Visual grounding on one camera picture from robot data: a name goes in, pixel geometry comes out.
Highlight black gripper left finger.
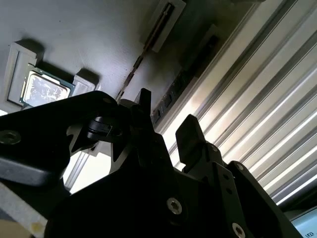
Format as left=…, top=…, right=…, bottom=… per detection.
left=0, top=87, right=189, bottom=228

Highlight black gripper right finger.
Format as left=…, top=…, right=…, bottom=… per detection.
left=175, top=113, right=293, bottom=238

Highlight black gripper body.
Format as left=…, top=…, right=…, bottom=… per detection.
left=44, top=158, right=228, bottom=238

